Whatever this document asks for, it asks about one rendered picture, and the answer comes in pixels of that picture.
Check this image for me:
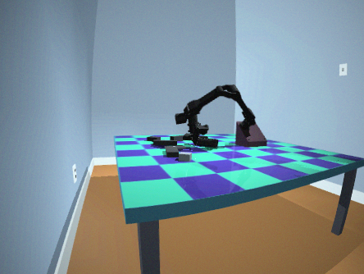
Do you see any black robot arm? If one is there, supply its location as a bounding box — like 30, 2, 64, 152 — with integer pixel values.
175, 84, 256, 135

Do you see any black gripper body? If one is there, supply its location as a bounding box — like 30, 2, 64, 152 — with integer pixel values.
183, 122, 199, 141

